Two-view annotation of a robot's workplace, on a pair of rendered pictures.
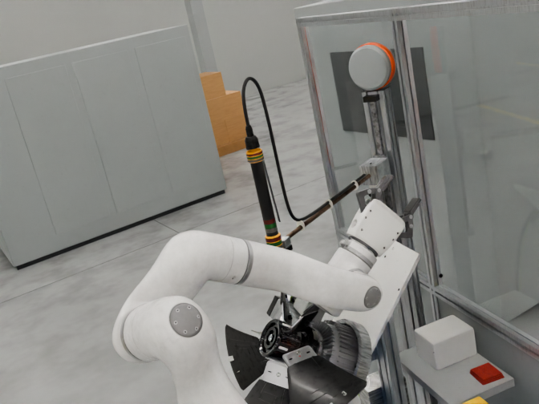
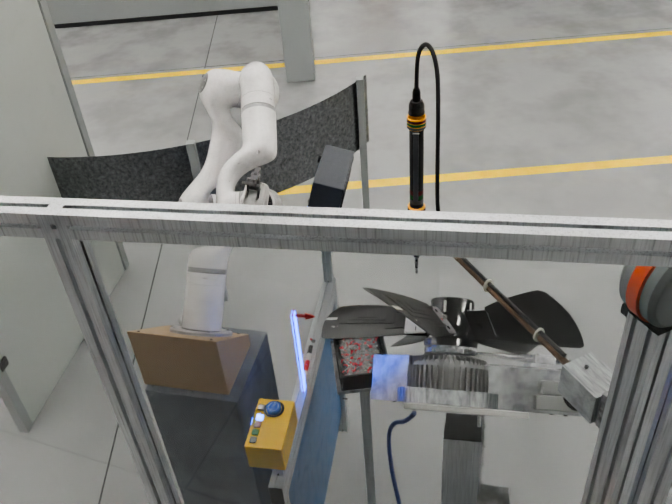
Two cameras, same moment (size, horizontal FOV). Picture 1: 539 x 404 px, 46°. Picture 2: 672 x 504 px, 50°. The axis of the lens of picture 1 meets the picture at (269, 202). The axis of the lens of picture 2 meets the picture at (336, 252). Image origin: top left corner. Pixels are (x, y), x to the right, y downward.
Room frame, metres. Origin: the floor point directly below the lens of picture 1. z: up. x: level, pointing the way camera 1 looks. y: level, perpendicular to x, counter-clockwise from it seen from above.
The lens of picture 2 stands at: (2.13, -1.35, 2.58)
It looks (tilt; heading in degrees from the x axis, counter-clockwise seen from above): 38 degrees down; 118
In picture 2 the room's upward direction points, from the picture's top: 5 degrees counter-clockwise
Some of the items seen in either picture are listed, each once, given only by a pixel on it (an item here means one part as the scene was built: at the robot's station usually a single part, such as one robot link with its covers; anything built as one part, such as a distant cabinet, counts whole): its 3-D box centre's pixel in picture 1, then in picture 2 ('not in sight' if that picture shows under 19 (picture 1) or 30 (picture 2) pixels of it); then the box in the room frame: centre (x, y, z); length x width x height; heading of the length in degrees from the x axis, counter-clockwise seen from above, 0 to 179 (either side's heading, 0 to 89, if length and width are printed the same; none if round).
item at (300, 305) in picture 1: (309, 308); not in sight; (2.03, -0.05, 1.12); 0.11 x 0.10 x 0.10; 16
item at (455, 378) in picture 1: (450, 369); not in sight; (1.89, -0.49, 0.84); 0.36 x 0.24 x 0.03; 16
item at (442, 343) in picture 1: (442, 340); not in sight; (1.97, -0.49, 0.91); 0.17 x 0.16 x 0.11; 106
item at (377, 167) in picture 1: (375, 171); not in sight; (2.11, -0.38, 1.54); 0.10 x 0.07 x 0.08; 141
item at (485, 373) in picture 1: (486, 373); not in sight; (1.79, -0.58, 0.87); 0.08 x 0.08 x 0.02; 11
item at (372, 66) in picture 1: (372, 66); not in sight; (2.19, -0.44, 1.88); 0.17 x 0.15 x 0.16; 16
